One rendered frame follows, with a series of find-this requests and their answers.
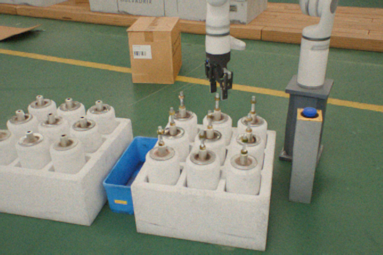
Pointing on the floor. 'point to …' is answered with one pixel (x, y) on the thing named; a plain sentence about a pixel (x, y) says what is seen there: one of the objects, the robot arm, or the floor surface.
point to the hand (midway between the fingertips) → (218, 92)
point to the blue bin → (127, 175)
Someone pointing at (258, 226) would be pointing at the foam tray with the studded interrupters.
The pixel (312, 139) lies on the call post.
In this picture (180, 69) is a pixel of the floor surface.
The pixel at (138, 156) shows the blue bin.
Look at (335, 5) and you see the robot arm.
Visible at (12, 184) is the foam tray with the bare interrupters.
